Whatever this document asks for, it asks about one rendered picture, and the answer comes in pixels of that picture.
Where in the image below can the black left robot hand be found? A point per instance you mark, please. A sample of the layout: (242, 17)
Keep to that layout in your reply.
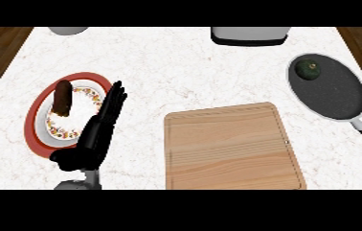
(99, 126)

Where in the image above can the red round placemat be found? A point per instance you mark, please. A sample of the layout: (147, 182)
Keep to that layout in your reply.
(31, 126)

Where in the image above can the brown sausage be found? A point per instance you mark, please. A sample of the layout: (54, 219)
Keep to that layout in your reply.
(62, 98)

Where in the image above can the grey round bowl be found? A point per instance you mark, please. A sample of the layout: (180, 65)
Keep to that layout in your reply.
(66, 30)

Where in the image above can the dark green squash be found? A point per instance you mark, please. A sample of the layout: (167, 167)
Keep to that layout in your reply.
(307, 69)

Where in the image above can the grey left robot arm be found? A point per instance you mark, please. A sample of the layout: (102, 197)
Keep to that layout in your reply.
(81, 183)

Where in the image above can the wooden cutting board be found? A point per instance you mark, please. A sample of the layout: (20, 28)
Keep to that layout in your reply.
(230, 147)

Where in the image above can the white and black appliance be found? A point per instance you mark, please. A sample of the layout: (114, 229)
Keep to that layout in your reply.
(248, 36)

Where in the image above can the dark grey frying pan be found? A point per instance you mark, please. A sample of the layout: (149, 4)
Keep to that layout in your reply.
(326, 89)

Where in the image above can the white floral plate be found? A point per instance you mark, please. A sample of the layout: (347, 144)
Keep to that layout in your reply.
(81, 105)

